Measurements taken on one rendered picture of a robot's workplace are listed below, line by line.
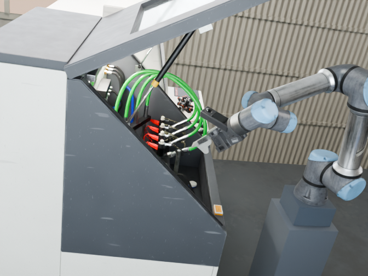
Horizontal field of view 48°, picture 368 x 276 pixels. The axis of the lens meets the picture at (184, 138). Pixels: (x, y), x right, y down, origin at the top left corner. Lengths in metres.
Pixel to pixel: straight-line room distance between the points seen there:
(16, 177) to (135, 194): 0.39
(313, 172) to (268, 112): 0.64
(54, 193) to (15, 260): 0.34
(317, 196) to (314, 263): 0.34
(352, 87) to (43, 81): 1.06
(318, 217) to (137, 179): 0.92
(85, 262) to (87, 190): 0.31
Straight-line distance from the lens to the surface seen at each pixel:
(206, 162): 1.95
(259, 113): 1.31
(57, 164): 1.41
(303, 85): 1.59
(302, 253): 2.05
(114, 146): 1.34
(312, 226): 2.00
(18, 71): 1.31
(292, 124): 1.43
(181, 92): 2.65
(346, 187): 1.79
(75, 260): 1.64
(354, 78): 1.64
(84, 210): 1.49
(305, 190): 1.94
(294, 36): 3.78
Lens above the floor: 1.88
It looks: 26 degrees down
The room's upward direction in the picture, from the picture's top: 10 degrees clockwise
